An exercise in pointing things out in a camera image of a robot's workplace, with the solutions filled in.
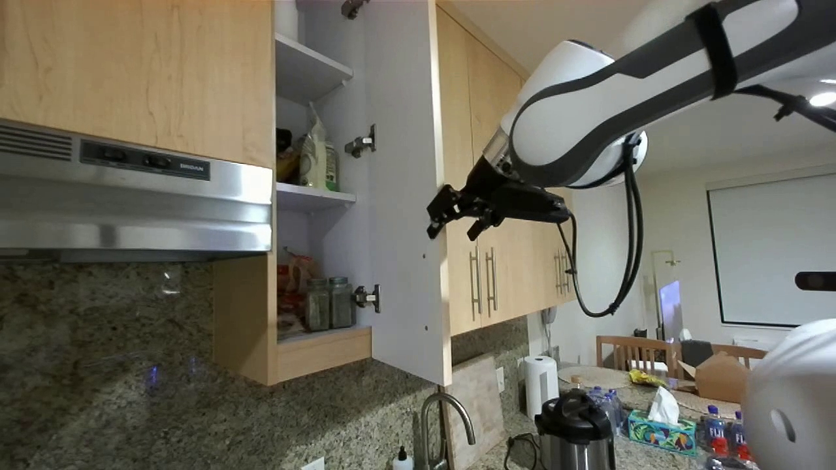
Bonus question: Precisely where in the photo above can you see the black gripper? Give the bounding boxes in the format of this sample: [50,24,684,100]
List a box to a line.
[425,160,570,239]

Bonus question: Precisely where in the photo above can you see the light wood cabinet door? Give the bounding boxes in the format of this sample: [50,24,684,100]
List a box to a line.
[296,0,455,390]

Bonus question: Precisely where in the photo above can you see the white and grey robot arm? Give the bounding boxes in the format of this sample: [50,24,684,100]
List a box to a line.
[428,0,836,470]

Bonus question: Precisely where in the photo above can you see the far wood cabinet doors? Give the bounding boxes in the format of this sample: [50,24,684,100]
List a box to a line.
[436,3,573,335]

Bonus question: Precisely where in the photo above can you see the white cabinet shelf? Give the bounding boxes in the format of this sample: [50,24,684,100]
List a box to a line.
[274,183,355,209]

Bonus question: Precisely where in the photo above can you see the white paper towel roll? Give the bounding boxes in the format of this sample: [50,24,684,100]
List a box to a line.
[522,354,560,417]

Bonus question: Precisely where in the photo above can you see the food items on shelves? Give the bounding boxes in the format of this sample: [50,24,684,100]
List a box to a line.
[278,115,355,336]

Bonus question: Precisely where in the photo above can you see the chrome kitchen faucet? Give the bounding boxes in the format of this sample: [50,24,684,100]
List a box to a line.
[415,390,475,470]

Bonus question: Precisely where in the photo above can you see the wooden dining chair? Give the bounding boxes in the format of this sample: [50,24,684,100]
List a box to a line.
[595,336,676,373]

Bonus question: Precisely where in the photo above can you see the small white soap bottle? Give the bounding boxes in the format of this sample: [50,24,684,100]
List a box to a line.
[390,447,415,470]

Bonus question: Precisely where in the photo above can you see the green tissue box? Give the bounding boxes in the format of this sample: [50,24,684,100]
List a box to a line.
[626,387,694,451]

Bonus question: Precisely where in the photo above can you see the light wood cabinet above hood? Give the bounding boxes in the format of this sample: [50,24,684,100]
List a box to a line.
[0,0,274,168]

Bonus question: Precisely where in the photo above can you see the white projector screen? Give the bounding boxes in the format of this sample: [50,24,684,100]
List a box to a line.
[706,176,836,326]

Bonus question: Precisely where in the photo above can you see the cardboard box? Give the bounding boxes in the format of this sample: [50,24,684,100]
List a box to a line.
[694,353,749,403]

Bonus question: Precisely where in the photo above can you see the water bottle red label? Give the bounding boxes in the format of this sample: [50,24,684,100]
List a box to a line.
[698,404,728,458]

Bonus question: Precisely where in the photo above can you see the stainless steel range hood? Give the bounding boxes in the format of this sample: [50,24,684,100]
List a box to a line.
[0,121,274,259]

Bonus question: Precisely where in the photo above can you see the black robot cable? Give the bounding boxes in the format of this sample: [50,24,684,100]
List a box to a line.
[556,80,836,320]

